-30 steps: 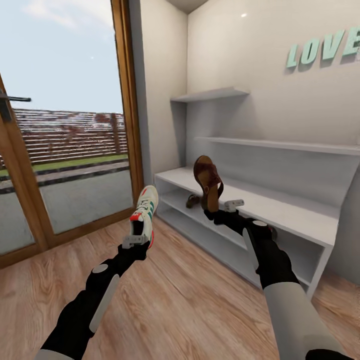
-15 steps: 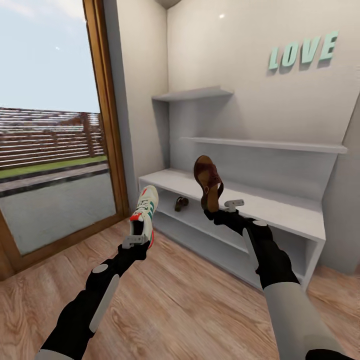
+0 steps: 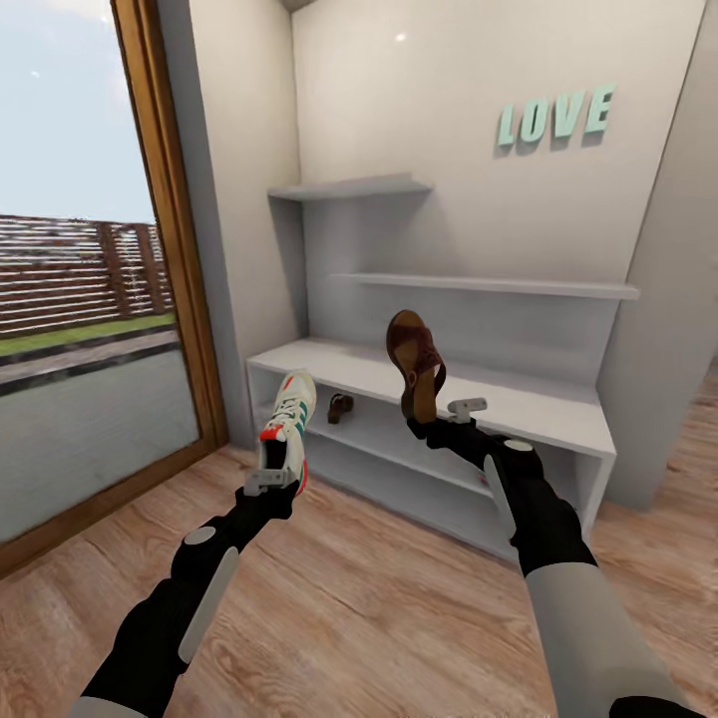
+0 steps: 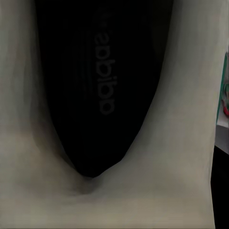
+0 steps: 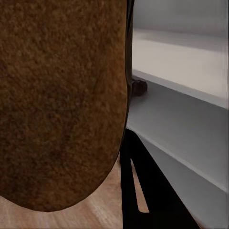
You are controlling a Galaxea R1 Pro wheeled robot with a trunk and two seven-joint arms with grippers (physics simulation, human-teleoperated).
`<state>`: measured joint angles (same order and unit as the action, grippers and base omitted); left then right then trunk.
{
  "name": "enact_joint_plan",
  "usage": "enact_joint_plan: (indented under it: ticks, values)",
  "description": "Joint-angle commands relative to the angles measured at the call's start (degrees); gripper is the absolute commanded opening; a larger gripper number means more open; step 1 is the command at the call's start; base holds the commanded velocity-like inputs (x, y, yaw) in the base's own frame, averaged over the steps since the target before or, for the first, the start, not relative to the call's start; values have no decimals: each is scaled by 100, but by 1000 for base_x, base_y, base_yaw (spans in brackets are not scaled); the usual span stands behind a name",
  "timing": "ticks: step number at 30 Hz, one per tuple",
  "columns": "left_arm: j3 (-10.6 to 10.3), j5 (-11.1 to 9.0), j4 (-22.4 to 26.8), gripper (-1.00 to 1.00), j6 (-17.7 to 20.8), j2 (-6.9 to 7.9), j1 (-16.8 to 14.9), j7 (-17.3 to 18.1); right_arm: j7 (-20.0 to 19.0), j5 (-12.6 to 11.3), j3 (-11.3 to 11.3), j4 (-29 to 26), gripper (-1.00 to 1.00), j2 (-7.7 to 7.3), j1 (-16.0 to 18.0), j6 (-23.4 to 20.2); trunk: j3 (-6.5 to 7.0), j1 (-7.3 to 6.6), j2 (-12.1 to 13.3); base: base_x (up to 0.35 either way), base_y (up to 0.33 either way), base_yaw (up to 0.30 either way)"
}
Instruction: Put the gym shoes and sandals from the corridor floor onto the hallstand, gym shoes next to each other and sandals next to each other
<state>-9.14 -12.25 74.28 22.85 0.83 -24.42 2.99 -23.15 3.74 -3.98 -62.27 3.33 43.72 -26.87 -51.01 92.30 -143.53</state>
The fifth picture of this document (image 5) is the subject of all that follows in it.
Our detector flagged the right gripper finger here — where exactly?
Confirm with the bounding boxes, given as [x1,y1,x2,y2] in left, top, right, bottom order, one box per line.
[119,129,200,229]

